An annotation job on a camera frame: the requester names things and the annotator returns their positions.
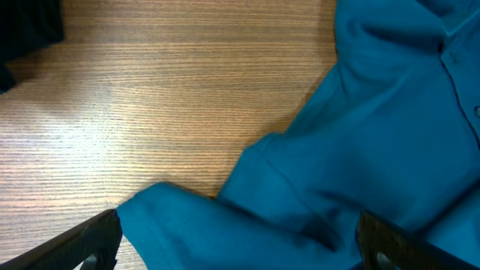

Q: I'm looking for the blue polo shirt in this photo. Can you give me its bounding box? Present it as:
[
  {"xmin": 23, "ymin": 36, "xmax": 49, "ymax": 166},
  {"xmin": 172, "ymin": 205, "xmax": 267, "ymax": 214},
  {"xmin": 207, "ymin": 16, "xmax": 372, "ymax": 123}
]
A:
[{"xmin": 118, "ymin": 0, "xmax": 479, "ymax": 269}]

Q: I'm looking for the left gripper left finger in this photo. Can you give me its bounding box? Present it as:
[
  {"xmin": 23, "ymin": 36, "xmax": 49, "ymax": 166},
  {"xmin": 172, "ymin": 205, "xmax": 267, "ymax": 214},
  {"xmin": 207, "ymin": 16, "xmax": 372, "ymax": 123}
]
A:
[{"xmin": 1, "ymin": 208, "xmax": 122, "ymax": 270}]

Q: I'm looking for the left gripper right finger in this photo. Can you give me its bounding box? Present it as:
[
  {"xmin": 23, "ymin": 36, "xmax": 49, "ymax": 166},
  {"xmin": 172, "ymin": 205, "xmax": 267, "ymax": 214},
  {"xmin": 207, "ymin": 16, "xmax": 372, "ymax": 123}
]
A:
[{"xmin": 355, "ymin": 211, "xmax": 479, "ymax": 270}]

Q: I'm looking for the folded black garment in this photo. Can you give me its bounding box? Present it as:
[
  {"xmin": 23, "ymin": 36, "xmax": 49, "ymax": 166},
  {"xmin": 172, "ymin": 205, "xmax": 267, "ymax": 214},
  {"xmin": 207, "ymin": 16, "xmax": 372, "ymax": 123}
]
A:
[{"xmin": 1, "ymin": 0, "xmax": 65, "ymax": 93}]

